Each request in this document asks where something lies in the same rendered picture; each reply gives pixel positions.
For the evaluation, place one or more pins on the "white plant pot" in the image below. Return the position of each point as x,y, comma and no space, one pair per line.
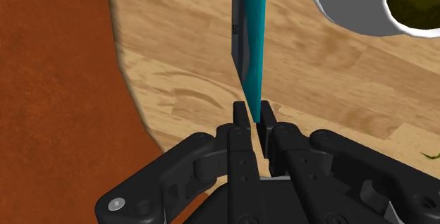
350,7

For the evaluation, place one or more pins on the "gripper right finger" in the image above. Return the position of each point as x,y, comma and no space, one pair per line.
309,161

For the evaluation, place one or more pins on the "teal book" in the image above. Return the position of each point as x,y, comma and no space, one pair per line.
252,44

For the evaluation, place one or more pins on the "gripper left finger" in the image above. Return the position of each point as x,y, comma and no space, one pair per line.
240,154

